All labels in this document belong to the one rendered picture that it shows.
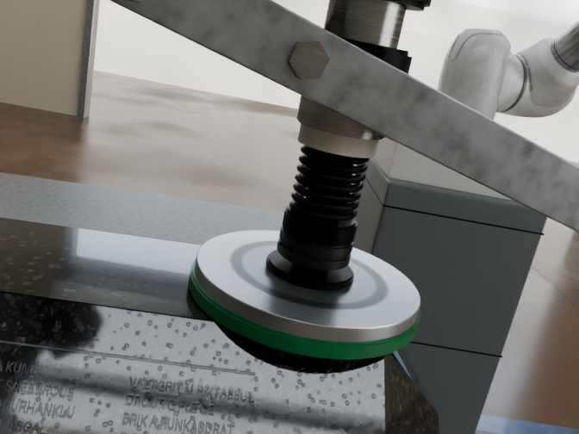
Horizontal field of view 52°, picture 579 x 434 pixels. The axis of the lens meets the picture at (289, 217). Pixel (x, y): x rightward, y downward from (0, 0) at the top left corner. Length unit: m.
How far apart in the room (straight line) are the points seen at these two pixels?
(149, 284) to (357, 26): 0.28
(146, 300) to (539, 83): 1.32
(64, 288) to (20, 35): 5.38
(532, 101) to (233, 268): 1.26
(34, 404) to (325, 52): 0.34
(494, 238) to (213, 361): 1.12
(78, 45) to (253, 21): 5.28
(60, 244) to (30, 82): 5.28
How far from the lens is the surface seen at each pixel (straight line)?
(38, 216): 0.69
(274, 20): 0.45
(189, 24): 0.44
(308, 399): 0.50
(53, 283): 0.54
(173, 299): 0.53
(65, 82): 5.77
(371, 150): 0.52
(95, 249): 0.62
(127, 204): 0.76
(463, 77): 1.57
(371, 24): 0.50
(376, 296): 0.55
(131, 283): 0.55
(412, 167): 1.46
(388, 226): 1.45
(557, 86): 1.68
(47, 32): 5.79
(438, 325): 1.59
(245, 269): 0.54
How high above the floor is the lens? 1.09
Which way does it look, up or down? 17 degrees down
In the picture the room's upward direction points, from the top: 11 degrees clockwise
